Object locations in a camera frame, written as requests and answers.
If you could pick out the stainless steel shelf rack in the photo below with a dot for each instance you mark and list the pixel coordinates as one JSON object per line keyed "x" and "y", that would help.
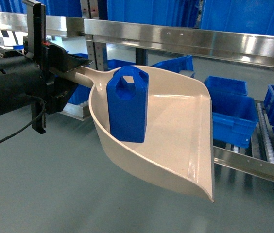
{"x": 236, "y": 47}

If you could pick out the beige plastic dustpan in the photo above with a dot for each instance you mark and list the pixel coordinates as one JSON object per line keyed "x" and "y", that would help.
{"x": 177, "y": 153}

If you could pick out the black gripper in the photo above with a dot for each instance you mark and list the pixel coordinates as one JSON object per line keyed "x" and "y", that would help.
{"x": 49, "y": 92}

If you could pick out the blue plastic jug part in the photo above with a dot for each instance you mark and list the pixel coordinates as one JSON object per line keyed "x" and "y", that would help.
{"x": 127, "y": 99}

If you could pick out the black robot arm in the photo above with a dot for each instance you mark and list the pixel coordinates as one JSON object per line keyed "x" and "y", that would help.
{"x": 13, "y": 75}

